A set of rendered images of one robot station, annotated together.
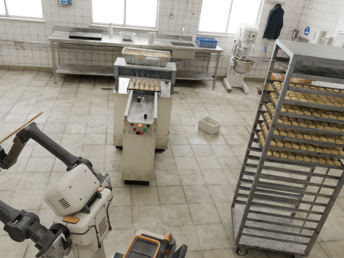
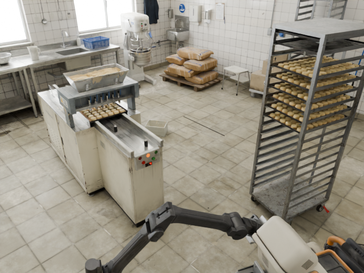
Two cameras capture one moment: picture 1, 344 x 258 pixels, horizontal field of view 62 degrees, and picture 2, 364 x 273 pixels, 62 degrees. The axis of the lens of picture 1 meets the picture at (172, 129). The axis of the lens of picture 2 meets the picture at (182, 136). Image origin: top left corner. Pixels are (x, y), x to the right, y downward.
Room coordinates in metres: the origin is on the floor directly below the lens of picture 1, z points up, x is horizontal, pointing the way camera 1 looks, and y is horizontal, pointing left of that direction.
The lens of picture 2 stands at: (0.53, 1.22, 2.22)
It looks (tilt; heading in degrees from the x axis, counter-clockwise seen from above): 30 degrees down; 328
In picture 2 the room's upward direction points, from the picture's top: straight up
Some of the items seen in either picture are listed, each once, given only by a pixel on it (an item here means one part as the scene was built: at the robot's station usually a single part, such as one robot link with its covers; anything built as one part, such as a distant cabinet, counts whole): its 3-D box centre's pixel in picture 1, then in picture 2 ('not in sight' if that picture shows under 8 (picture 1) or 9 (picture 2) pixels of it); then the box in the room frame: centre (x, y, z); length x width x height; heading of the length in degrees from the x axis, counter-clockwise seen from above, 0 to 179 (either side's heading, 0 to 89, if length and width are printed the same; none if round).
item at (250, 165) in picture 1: (278, 169); (283, 141); (2.21, -1.01, 0.69); 0.64 x 0.03 x 0.03; 87
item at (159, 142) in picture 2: (156, 85); (110, 106); (3.52, 0.27, 0.87); 2.01 x 0.03 x 0.07; 5
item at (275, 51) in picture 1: (251, 137); (261, 121); (2.25, -0.71, 0.97); 0.03 x 0.03 x 1.70; 87
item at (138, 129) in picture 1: (140, 128); (147, 158); (2.53, 0.32, 0.77); 0.24 x 0.04 x 0.14; 95
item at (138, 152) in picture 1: (140, 137); (129, 169); (2.89, 0.36, 0.45); 0.70 x 0.34 x 0.90; 5
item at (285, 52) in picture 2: (310, 75); (300, 49); (2.21, -1.01, 1.59); 0.64 x 0.03 x 0.03; 87
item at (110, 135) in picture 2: (133, 83); (84, 113); (3.50, 0.56, 0.87); 2.01 x 0.03 x 0.07; 5
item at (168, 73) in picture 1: (145, 77); (101, 101); (3.40, 0.40, 1.01); 0.72 x 0.33 x 0.34; 95
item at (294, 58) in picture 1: (260, 167); (300, 143); (1.80, -0.69, 0.97); 0.03 x 0.03 x 1.70; 87
